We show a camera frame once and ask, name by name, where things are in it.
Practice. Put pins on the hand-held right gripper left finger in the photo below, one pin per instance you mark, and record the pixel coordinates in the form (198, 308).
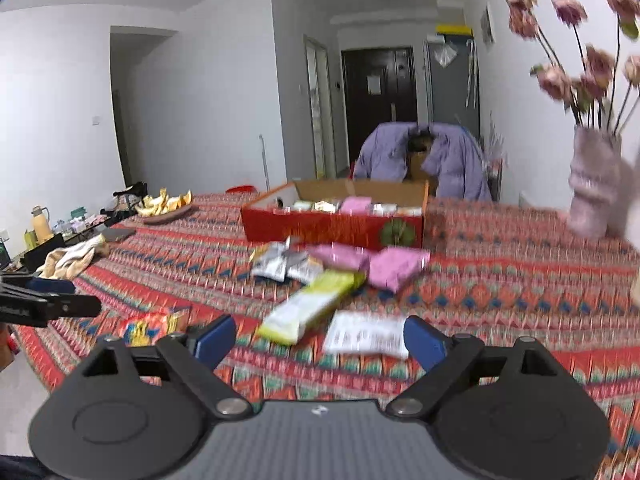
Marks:
(215, 340)

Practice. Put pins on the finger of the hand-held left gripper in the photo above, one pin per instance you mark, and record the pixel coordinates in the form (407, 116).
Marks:
(75, 306)
(52, 286)

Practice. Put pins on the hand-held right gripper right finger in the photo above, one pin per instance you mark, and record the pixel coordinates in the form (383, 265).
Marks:
(425, 342)

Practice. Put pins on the white printed snack packet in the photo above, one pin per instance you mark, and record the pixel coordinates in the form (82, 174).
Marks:
(365, 335)

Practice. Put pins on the red yellow snack packet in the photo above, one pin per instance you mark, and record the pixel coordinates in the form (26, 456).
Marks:
(150, 327)

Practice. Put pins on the pink snack packet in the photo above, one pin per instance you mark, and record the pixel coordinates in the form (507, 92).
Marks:
(397, 270)
(356, 206)
(342, 257)

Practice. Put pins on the silver snack packet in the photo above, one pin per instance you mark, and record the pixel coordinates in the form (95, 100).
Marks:
(397, 210)
(306, 270)
(272, 262)

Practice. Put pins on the red cardboard box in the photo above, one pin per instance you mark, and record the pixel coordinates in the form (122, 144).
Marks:
(325, 230)

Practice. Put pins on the green white snack packet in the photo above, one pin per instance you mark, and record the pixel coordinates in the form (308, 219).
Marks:
(303, 205)

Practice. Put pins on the pale yellow snack packet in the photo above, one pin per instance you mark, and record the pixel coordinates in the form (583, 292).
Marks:
(326, 206)

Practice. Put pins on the cream knit glove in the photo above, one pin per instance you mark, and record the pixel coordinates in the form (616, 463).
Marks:
(60, 267)

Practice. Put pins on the cluttered side table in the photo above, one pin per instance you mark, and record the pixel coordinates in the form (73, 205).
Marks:
(65, 232)

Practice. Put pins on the yellow thermos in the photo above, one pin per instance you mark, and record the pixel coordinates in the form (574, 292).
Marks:
(41, 225)

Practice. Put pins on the teal container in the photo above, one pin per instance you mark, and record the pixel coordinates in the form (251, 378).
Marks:
(77, 214)

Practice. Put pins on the patterned red tablecloth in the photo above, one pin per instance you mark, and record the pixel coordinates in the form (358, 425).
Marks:
(500, 285)

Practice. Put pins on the black bag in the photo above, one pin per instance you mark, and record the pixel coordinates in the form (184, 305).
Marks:
(131, 193)

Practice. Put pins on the brown plate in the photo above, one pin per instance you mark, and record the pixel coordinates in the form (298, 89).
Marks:
(165, 217)

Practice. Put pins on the orange peel pieces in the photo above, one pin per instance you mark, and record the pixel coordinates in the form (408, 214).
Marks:
(162, 202)

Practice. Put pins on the red stool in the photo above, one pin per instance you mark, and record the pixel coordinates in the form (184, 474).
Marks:
(242, 189)

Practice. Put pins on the brown chair back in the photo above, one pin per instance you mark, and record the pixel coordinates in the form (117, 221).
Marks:
(417, 165)

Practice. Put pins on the purple jacket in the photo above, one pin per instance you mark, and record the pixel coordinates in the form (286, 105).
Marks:
(385, 155)

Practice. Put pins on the dried purple flower bunch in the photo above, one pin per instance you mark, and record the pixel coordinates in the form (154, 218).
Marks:
(492, 135)

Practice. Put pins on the pink ceramic vase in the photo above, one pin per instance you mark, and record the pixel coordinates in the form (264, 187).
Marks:
(595, 180)

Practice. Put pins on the floral white vase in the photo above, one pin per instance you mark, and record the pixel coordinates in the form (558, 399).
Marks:
(635, 230)

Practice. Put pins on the dark entrance door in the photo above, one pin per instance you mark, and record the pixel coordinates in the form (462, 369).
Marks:
(355, 110)

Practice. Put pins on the grey refrigerator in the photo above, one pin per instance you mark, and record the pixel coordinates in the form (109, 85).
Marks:
(447, 95)

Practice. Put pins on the interior glass door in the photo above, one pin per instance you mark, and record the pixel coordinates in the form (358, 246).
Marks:
(320, 110)

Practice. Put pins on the paper notice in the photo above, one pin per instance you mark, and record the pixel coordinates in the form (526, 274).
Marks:
(375, 85)

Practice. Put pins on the white umbrella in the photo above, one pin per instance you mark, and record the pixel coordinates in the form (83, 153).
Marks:
(471, 72)

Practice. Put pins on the clear plastic bag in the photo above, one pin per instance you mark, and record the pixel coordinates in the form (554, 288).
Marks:
(445, 55)

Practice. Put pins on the yellow box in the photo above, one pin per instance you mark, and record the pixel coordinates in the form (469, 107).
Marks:
(454, 29)

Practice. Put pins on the dried pink roses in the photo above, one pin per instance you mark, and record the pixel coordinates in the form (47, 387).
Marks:
(597, 62)

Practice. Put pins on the wall picture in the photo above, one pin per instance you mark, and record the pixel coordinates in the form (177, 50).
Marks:
(487, 25)

